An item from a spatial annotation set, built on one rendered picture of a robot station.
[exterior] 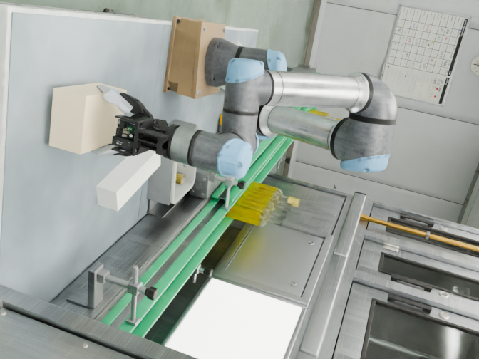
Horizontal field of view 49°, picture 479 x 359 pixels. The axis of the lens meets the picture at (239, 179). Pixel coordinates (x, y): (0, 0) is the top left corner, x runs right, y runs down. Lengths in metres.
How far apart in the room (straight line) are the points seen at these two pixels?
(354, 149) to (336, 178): 6.93
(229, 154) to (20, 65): 0.42
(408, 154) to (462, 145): 0.72
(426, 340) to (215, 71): 1.08
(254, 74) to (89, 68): 0.39
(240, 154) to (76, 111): 0.34
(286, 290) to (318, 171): 6.54
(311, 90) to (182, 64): 0.54
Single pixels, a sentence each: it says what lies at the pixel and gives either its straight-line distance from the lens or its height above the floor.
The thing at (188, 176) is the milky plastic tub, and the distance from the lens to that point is 1.79.
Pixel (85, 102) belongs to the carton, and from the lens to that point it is 1.09.
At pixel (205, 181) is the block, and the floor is 0.87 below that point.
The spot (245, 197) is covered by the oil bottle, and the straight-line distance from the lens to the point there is 1.96.
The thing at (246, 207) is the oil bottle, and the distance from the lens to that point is 1.90.
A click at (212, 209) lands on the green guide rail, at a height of 0.91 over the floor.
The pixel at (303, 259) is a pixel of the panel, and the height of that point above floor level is 1.24.
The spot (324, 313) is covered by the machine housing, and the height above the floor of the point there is 1.37.
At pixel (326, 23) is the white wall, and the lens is 7.69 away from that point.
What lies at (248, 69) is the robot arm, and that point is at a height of 1.12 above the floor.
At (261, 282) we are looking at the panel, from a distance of 1.80.
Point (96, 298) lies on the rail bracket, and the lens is 1.35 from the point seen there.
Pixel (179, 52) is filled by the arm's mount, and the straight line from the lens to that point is 1.59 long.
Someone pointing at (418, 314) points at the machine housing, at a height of 1.67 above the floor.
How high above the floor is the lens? 1.42
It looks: 14 degrees down
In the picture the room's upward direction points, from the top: 106 degrees clockwise
